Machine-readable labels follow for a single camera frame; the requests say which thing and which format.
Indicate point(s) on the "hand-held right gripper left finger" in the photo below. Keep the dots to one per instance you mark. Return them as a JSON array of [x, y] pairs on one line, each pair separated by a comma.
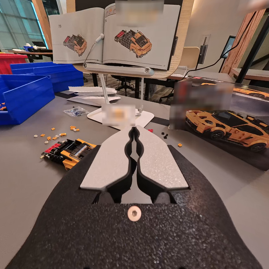
[[109, 164]]

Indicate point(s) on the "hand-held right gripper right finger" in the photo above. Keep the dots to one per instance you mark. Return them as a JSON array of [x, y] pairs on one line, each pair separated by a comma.
[[161, 166]]

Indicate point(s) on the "orange lego car model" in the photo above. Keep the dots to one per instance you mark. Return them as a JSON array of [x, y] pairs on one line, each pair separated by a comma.
[[72, 150]]

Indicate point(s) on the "scattered small lego pieces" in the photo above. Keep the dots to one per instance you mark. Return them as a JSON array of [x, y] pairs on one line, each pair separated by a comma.
[[63, 134]]

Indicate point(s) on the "lego set box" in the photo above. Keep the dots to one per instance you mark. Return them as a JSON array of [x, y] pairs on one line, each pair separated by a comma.
[[252, 100]]

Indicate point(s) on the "pile of orange lego pieces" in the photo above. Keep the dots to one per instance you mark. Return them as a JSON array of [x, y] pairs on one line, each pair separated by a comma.
[[3, 108]]

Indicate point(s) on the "lego instruction booklet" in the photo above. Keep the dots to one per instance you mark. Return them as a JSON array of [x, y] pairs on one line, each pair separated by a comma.
[[69, 19]]

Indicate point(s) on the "clear plastic parts bag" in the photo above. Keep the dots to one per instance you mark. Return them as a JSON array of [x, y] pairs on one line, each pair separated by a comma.
[[75, 111]]

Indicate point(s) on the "black office chair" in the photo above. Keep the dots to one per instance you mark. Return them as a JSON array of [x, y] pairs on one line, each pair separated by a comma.
[[125, 84]]

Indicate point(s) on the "white metal book stand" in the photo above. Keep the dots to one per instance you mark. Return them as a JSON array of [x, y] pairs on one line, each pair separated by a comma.
[[117, 69]]

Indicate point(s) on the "pale rounded panel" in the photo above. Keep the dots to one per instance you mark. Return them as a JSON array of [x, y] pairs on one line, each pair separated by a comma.
[[191, 56]]

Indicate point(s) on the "wooden side table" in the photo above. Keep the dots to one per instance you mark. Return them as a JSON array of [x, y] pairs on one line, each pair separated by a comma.
[[252, 73]]

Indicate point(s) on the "background wooden table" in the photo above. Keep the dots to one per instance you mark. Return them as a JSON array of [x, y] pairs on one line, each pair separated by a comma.
[[31, 52]]

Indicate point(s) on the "black light stand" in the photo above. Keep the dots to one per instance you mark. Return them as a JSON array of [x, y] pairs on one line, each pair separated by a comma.
[[250, 61]]

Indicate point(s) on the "red plastic parts bin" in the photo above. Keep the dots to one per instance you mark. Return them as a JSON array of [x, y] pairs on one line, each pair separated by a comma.
[[10, 65]]

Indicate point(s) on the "wooden column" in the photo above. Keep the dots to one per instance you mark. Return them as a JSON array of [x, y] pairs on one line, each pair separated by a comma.
[[243, 42], [41, 21]]

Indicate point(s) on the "black wall device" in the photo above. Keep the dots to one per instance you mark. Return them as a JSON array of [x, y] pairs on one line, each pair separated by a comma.
[[203, 53]]

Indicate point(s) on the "wall tablet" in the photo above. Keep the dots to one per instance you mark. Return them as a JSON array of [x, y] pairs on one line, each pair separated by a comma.
[[228, 47]]

